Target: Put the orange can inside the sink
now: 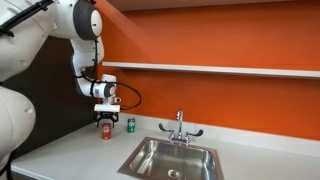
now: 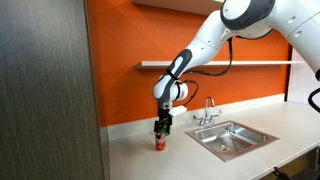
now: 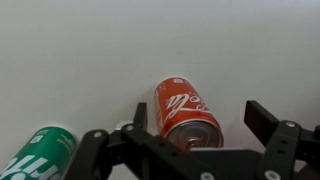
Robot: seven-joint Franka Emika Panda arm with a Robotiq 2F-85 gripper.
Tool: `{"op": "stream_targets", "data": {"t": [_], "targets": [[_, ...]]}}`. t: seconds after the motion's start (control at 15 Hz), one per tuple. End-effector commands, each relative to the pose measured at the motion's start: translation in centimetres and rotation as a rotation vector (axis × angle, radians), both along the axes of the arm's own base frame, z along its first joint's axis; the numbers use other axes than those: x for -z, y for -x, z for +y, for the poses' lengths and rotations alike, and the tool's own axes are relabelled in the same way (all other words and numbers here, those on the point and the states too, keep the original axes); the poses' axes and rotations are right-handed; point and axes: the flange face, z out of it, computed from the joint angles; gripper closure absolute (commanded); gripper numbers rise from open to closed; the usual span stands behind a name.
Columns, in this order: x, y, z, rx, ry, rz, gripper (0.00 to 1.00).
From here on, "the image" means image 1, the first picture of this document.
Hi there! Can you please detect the stainless steel sink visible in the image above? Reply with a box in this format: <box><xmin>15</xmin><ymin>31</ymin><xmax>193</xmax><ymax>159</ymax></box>
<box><xmin>117</xmin><ymin>135</ymin><xmax>225</xmax><ymax>180</ymax></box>

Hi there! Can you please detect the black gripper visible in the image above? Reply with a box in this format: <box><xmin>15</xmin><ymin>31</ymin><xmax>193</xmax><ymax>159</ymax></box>
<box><xmin>93</xmin><ymin>111</ymin><xmax>120</xmax><ymax>130</ymax></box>

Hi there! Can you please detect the orange soda can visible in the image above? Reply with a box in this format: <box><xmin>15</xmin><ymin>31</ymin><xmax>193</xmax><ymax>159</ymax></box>
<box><xmin>101</xmin><ymin>122</ymin><xmax>113</xmax><ymax>141</ymax></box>

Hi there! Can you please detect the long white wall shelf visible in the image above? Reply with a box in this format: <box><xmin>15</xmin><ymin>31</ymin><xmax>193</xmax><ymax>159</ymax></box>
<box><xmin>101</xmin><ymin>61</ymin><xmax>320</xmax><ymax>80</ymax></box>

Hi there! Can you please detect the dark wood cabinet panel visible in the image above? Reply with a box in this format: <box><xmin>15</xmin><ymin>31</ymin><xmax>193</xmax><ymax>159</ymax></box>
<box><xmin>0</xmin><ymin>35</ymin><xmax>99</xmax><ymax>159</ymax></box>

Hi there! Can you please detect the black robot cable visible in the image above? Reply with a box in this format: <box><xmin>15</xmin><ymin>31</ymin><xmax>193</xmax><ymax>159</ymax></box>
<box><xmin>75</xmin><ymin>39</ymin><xmax>143</xmax><ymax>111</ymax></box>

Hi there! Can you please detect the green soda can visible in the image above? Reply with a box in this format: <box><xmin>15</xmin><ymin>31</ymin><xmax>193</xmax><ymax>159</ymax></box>
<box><xmin>127</xmin><ymin>117</ymin><xmax>137</xmax><ymax>134</ymax></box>

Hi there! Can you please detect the chrome faucet with handles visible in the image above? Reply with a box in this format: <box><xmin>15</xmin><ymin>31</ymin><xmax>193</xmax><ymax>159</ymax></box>
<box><xmin>158</xmin><ymin>109</ymin><xmax>204</xmax><ymax>147</ymax></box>

